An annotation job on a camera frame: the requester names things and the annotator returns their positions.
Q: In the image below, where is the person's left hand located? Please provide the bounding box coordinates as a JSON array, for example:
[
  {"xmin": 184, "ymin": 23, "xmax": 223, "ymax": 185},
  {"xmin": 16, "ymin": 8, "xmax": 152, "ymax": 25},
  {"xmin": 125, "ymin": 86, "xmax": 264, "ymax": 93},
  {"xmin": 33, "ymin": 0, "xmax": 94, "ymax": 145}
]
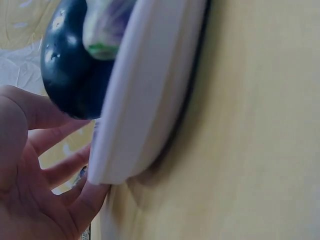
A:
[{"xmin": 0, "ymin": 84, "xmax": 112, "ymax": 240}]

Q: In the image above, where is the white plastic tray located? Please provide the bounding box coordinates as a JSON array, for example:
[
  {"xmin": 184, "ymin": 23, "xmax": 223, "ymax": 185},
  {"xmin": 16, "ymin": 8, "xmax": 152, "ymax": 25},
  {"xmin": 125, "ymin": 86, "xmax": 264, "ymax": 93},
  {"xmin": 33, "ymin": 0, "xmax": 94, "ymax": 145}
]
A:
[{"xmin": 87, "ymin": 0, "xmax": 210, "ymax": 186}]

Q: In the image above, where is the glossy dark purple eggplant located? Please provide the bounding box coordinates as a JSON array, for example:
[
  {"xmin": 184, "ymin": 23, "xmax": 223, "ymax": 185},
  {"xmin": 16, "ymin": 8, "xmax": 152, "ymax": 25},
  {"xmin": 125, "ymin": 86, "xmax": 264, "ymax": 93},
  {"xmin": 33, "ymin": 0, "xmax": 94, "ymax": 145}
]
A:
[{"xmin": 40, "ymin": 0, "xmax": 116, "ymax": 120}]

